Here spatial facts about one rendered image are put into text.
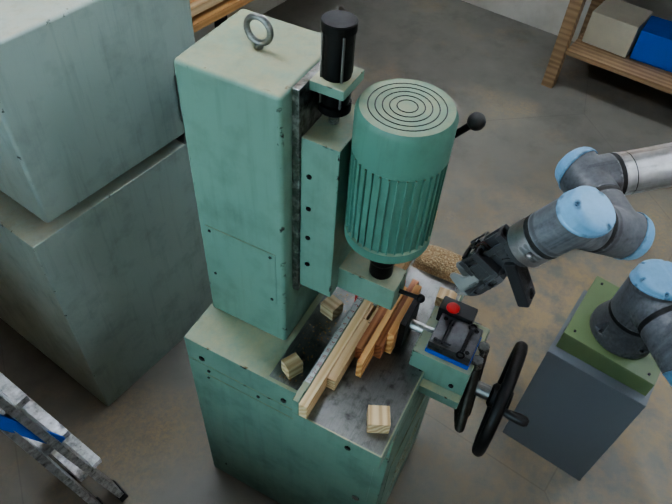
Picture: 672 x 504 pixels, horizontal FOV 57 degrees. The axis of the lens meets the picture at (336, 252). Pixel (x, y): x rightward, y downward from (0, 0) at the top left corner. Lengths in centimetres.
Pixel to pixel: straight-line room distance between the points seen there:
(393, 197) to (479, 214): 204
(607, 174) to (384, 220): 43
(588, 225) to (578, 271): 194
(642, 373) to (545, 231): 94
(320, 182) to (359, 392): 48
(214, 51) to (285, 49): 12
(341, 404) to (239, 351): 32
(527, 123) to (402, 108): 274
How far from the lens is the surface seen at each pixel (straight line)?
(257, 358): 155
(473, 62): 421
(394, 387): 141
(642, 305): 184
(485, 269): 123
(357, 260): 138
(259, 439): 185
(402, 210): 111
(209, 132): 120
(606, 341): 197
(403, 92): 110
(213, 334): 160
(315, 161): 114
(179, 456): 234
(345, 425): 135
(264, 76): 110
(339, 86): 108
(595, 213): 111
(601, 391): 204
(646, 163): 133
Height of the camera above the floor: 212
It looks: 48 degrees down
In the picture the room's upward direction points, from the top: 4 degrees clockwise
